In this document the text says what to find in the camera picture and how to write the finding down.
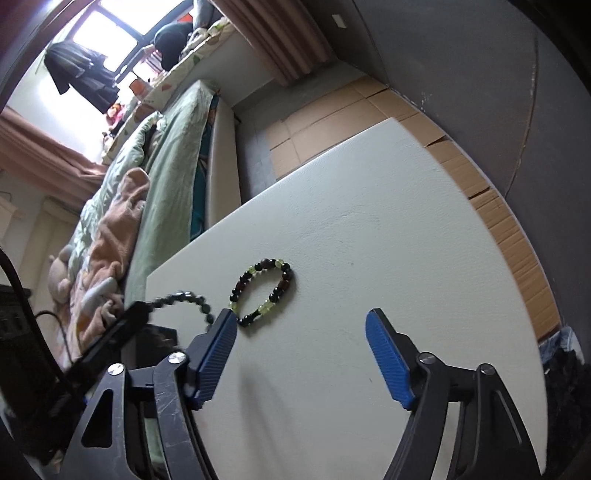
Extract hanging dark clothes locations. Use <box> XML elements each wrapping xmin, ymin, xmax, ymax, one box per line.
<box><xmin>44</xmin><ymin>41</ymin><xmax>121</xmax><ymax>114</ymax></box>

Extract floral window sill cushion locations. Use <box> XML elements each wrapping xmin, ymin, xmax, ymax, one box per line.
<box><xmin>104</xmin><ymin>18</ymin><xmax>241</xmax><ymax>162</ymax></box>

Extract black cable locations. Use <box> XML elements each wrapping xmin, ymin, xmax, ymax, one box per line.
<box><xmin>0</xmin><ymin>247</ymin><xmax>70</xmax><ymax>384</ymax></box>

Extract dark boxy object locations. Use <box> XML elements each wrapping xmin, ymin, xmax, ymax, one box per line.
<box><xmin>0</xmin><ymin>284</ymin><xmax>33</xmax><ymax>344</ymax></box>

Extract black and green bead bracelet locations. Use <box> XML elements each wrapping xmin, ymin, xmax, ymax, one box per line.
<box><xmin>228</xmin><ymin>258</ymin><xmax>295</xmax><ymax>328</ymax></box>

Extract window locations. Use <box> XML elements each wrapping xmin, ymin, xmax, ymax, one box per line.
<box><xmin>69</xmin><ymin>0</ymin><xmax>199</xmax><ymax>79</ymax></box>

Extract beige plush toy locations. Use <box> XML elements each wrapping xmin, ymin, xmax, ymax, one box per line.
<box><xmin>48</xmin><ymin>244</ymin><xmax>77</xmax><ymax>303</ymax></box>

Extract cardboard floor sheets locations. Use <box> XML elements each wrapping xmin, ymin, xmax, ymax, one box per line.
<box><xmin>265</xmin><ymin>74</ymin><xmax>561</xmax><ymax>342</ymax></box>

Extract blue patterned cloth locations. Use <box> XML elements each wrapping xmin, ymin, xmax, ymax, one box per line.
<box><xmin>540</xmin><ymin>325</ymin><xmax>578</xmax><ymax>365</ymax></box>

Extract brown pleated curtain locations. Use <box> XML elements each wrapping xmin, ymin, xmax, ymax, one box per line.
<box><xmin>212</xmin><ymin>0</ymin><xmax>335</xmax><ymax>86</ymax></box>
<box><xmin>0</xmin><ymin>106</ymin><xmax>109</xmax><ymax>199</ymax></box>

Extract pale green floral quilt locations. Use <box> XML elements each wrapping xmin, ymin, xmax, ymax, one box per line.
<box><xmin>69</xmin><ymin>111</ymin><xmax>164</xmax><ymax>278</ymax></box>

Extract peach blanket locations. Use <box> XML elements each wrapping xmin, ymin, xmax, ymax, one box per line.
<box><xmin>69</xmin><ymin>166</ymin><xmax>153</xmax><ymax>356</ymax></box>

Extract dark cushion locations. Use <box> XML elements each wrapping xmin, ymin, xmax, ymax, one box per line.
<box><xmin>154</xmin><ymin>22</ymin><xmax>195</xmax><ymax>70</ymax></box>

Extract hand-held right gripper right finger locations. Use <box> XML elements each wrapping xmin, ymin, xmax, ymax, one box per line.
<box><xmin>365</xmin><ymin>308</ymin><xmax>542</xmax><ymax>480</ymax></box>

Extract dark cloth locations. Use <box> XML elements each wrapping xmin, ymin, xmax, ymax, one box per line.
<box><xmin>542</xmin><ymin>342</ymin><xmax>587</xmax><ymax>462</ymax></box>

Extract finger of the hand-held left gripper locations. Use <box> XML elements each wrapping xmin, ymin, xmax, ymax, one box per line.
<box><xmin>68</xmin><ymin>301</ymin><xmax>151</xmax><ymax>398</ymax></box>

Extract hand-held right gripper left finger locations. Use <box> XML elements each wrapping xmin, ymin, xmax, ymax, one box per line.
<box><xmin>67</xmin><ymin>309</ymin><xmax>239</xmax><ymax>480</ymax></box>

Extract dark grey bead bracelet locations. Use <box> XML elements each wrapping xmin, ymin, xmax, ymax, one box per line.
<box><xmin>147</xmin><ymin>290</ymin><xmax>220</xmax><ymax>330</ymax></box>

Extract bed with green sheet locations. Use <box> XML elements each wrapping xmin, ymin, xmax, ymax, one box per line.
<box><xmin>124</xmin><ymin>78</ymin><xmax>243</xmax><ymax>305</ymax></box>

